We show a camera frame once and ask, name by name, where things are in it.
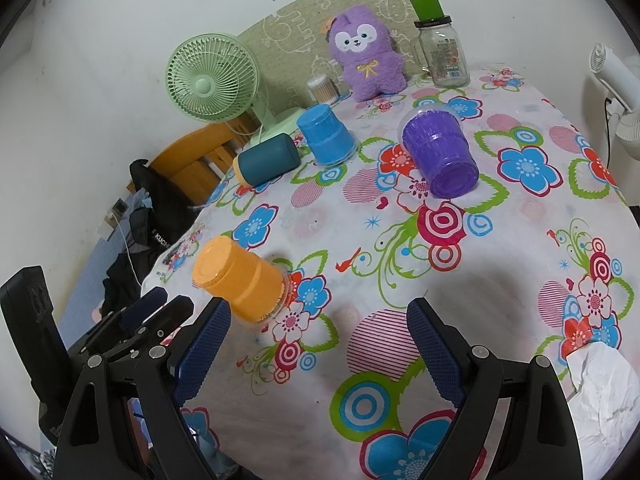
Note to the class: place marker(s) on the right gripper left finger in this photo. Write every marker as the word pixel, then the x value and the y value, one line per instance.
pixel 163 365

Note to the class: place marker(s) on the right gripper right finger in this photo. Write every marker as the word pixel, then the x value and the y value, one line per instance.
pixel 538 439

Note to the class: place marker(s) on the orange plastic cup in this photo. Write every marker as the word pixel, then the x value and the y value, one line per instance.
pixel 254 288

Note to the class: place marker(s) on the blue plastic cup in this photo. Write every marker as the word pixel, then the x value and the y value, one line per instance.
pixel 327 137

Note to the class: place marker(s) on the purple plastic cup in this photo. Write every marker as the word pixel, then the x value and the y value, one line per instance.
pixel 433 137

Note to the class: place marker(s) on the crumpled white paper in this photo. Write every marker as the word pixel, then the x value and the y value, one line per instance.
pixel 604 406

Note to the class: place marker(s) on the blue bed sheet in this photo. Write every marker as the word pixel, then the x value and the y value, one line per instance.
pixel 83 309

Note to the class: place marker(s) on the black bag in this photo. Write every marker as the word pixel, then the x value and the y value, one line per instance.
pixel 155 228

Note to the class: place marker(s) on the dark teal tumbler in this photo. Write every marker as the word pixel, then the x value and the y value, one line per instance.
pixel 266 161

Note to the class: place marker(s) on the floral tablecloth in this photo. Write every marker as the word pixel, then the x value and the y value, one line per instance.
pixel 539 259

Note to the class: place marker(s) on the green desk fan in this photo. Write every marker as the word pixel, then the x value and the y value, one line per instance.
pixel 215 78

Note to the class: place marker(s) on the cotton swab container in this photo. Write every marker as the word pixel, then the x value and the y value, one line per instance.
pixel 322 89

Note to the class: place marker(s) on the green patterned board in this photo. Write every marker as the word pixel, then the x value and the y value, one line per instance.
pixel 290 46

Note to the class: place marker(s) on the purple plush toy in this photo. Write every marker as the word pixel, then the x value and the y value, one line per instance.
pixel 361 44

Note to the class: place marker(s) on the white standing fan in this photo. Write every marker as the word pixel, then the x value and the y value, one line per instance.
pixel 620 78

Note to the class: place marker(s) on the glass jar green lid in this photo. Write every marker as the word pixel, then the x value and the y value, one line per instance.
pixel 438 47

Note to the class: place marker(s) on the white wall socket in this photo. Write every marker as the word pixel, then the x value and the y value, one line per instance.
pixel 110 222

